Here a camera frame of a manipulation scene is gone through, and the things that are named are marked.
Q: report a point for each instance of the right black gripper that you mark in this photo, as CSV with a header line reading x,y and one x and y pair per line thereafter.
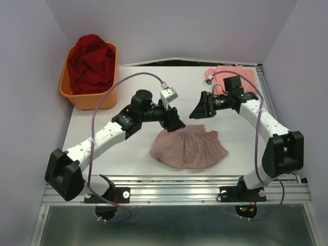
x,y
205,108

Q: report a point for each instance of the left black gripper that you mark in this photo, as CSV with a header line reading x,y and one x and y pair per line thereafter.
x,y
174,123

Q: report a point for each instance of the dusty pink skirt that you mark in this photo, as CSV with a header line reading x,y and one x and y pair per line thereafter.
x,y
191,147

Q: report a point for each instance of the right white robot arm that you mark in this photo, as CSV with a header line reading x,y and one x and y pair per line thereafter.
x,y
284,152

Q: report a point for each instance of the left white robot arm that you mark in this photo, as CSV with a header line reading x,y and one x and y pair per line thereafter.
x,y
65,169

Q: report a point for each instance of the folded salmon pink skirt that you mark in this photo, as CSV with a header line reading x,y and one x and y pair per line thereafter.
x,y
219,83

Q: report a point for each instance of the orange plastic bin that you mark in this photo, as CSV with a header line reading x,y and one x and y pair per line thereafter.
x,y
89,101

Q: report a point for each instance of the red skirt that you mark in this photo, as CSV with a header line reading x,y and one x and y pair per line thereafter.
x,y
91,66

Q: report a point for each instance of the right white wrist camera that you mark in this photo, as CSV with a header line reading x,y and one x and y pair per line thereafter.
x,y
208,82

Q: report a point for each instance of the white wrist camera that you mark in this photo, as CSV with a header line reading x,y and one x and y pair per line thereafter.
x,y
168,94
208,82

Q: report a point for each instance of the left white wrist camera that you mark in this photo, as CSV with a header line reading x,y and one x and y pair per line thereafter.
x,y
168,94

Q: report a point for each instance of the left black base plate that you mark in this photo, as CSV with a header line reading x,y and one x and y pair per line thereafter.
x,y
120,196

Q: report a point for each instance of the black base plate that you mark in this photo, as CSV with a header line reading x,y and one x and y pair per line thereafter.
x,y
120,196
240,195

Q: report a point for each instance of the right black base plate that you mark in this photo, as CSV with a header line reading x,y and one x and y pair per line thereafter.
x,y
240,195

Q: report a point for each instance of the aluminium frame rail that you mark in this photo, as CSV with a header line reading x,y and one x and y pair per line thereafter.
x,y
154,184

